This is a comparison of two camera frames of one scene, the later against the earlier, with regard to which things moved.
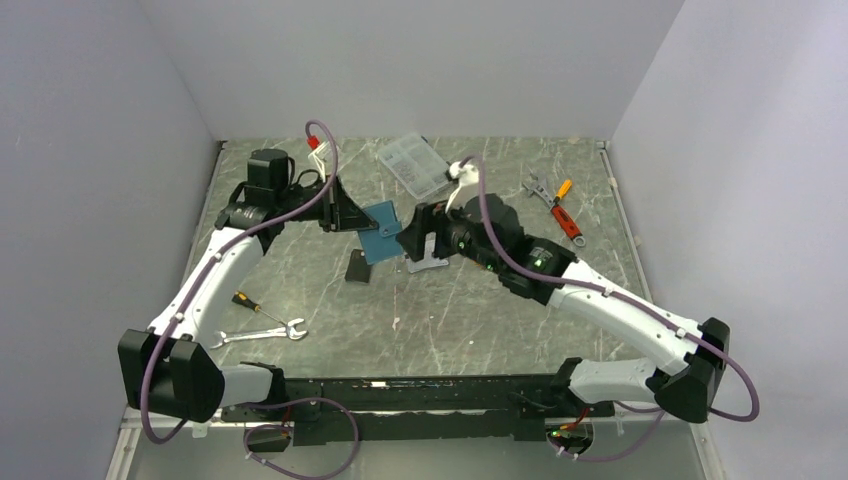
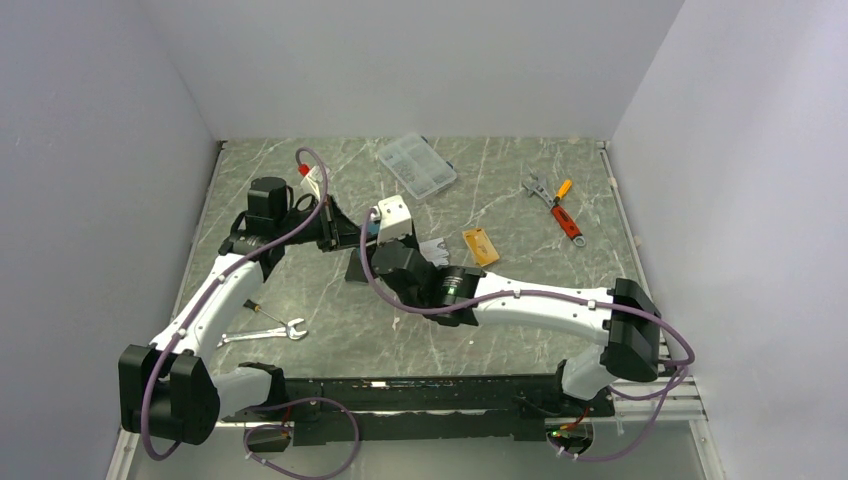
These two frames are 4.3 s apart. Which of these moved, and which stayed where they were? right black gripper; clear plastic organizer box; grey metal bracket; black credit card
Moved: right black gripper
Stayed: black credit card; grey metal bracket; clear plastic organizer box
